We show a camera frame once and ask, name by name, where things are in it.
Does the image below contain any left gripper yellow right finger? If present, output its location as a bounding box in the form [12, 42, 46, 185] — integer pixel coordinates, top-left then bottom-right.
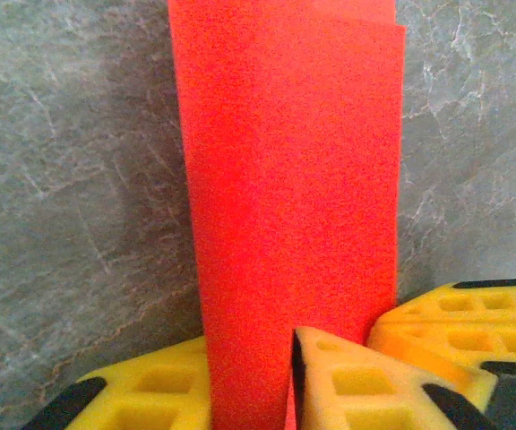
[292, 325, 500, 430]

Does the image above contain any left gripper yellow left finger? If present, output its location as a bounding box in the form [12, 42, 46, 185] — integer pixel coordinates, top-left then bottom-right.
[22, 334, 213, 430]

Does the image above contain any red square paper sheet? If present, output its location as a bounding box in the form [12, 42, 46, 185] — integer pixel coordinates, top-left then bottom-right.
[167, 0, 408, 430]

